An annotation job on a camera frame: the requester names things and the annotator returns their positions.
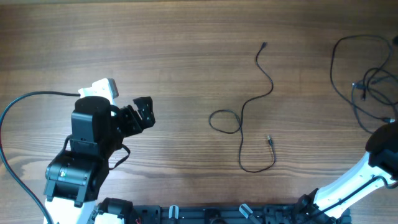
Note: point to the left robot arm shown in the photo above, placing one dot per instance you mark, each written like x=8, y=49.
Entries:
x=75, y=176

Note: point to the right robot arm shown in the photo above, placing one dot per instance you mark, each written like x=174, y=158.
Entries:
x=376, y=169

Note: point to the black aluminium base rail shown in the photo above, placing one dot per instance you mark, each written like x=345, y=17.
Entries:
x=113, y=210

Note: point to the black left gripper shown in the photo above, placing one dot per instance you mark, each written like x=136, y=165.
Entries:
x=145, y=112

